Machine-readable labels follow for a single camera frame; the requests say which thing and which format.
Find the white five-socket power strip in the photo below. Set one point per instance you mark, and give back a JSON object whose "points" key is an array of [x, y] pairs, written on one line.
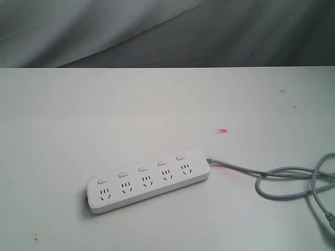
{"points": [[133, 184]]}

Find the grey backdrop cloth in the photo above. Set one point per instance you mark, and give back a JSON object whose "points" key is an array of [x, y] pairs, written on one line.
{"points": [[167, 33]]}

